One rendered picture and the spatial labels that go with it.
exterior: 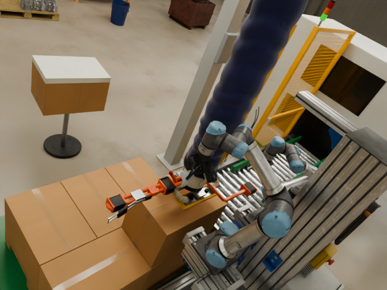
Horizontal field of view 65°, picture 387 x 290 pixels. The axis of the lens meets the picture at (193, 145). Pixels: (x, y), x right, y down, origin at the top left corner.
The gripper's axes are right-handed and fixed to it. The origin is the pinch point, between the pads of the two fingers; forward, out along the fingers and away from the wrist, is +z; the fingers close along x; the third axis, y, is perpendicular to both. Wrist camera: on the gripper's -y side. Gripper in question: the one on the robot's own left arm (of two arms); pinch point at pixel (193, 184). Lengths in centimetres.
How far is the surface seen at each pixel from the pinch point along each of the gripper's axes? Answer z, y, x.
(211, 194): 44, 15, -49
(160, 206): 58, 27, -18
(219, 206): 58, 10, -60
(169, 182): 32.0, 26.5, -15.7
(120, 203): 31.3, 22.6, 20.6
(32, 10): 138, 551, -100
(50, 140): 149, 207, -15
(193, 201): 44, 15, -32
